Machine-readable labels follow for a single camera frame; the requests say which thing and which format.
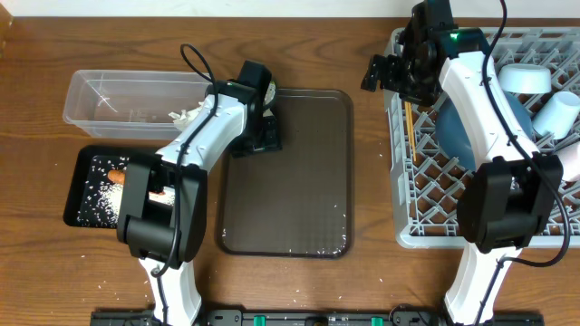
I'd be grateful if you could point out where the large blue plate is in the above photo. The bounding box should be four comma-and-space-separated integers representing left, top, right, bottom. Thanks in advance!
435, 91, 534, 171

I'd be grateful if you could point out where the white paper napkin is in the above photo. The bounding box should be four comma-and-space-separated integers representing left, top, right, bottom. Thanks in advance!
169, 102, 203, 131

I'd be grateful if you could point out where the small light blue bowl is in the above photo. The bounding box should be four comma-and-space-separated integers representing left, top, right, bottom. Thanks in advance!
498, 63, 552, 94

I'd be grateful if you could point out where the light blue cup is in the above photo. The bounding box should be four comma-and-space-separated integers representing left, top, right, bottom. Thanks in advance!
532, 91, 579, 140

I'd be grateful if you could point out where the orange carrot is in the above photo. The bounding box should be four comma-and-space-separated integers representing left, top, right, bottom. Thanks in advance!
107, 169, 165, 196

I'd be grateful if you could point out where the white pink cup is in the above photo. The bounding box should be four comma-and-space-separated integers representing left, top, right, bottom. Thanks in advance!
556, 142, 580, 182

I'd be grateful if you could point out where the silver foil wrapper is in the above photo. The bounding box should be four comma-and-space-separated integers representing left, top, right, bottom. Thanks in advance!
264, 81, 277, 109

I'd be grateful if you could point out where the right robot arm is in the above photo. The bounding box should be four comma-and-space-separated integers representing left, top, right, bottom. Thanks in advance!
361, 24, 570, 325

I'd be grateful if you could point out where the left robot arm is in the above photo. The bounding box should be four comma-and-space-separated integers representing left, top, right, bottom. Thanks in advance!
117, 77, 278, 325

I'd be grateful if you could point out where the grey dishwasher rack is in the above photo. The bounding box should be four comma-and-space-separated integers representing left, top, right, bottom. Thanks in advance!
383, 27, 579, 249

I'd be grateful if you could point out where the black waste tray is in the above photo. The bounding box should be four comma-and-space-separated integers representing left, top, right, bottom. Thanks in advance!
63, 145, 155, 226

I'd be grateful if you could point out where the dark brown serving tray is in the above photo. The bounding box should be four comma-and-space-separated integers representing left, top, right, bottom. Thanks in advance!
216, 89, 354, 259

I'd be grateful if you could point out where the clear plastic bin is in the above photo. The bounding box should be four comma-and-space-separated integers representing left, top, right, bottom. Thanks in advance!
63, 70, 209, 140

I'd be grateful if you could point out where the pile of white rice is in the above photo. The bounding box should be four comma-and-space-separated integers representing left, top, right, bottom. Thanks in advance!
76, 156, 176, 226

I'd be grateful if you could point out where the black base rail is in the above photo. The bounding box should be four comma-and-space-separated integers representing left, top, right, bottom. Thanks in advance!
90, 309, 545, 326

